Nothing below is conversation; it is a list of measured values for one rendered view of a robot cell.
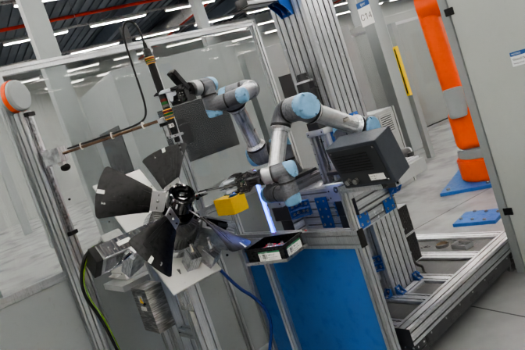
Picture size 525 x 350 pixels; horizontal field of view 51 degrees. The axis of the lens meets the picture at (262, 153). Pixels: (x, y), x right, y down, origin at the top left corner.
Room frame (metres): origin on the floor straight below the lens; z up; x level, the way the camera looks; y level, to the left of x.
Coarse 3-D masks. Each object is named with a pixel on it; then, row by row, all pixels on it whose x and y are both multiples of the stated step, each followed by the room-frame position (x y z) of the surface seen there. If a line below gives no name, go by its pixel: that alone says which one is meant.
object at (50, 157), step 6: (48, 150) 2.61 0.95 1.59; (54, 150) 2.60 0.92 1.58; (60, 150) 2.61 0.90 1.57; (66, 150) 2.66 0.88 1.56; (42, 156) 2.62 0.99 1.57; (48, 156) 2.61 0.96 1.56; (54, 156) 2.60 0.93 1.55; (60, 156) 2.60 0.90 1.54; (66, 156) 2.64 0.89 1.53; (48, 162) 2.61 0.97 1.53; (54, 162) 2.60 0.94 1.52
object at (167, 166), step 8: (176, 144) 2.65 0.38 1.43; (184, 144) 2.64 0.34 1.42; (160, 152) 2.64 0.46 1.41; (168, 152) 2.62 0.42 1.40; (176, 152) 2.60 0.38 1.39; (144, 160) 2.64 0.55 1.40; (152, 160) 2.62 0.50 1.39; (160, 160) 2.60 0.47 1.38; (168, 160) 2.57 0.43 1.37; (176, 160) 2.56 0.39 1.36; (152, 168) 2.59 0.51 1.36; (160, 168) 2.57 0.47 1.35; (168, 168) 2.54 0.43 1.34; (176, 168) 2.52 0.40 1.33; (160, 176) 2.54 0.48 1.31; (168, 176) 2.51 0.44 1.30; (176, 176) 2.49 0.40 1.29; (160, 184) 2.51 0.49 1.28
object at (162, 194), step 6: (156, 192) 2.38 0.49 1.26; (162, 192) 2.39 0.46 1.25; (156, 198) 2.38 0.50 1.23; (162, 198) 2.39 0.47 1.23; (150, 204) 2.37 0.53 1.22; (156, 204) 2.38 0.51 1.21; (162, 204) 2.39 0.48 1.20; (150, 210) 2.38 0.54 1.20; (156, 210) 2.38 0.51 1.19; (162, 210) 2.39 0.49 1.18
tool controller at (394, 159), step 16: (384, 128) 2.06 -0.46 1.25; (336, 144) 2.19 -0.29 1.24; (352, 144) 2.09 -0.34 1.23; (368, 144) 2.03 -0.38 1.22; (384, 144) 2.03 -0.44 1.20; (336, 160) 2.18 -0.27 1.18; (352, 160) 2.12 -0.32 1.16; (368, 160) 2.06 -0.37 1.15; (384, 160) 2.02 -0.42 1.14; (400, 160) 2.07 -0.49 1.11; (352, 176) 2.16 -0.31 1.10; (368, 176) 2.11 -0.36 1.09; (384, 176) 2.05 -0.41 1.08; (400, 176) 2.05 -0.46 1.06
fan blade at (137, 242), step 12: (156, 228) 2.22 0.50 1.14; (168, 228) 2.27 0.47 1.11; (132, 240) 2.12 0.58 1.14; (144, 240) 2.15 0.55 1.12; (156, 240) 2.19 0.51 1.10; (168, 240) 2.25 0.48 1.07; (144, 252) 2.12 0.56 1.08; (156, 252) 2.16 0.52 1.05; (168, 252) 2.22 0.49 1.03; (156, 264) 2.14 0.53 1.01; (168, 264) 2.19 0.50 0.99; (168, 276) 2.15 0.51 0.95
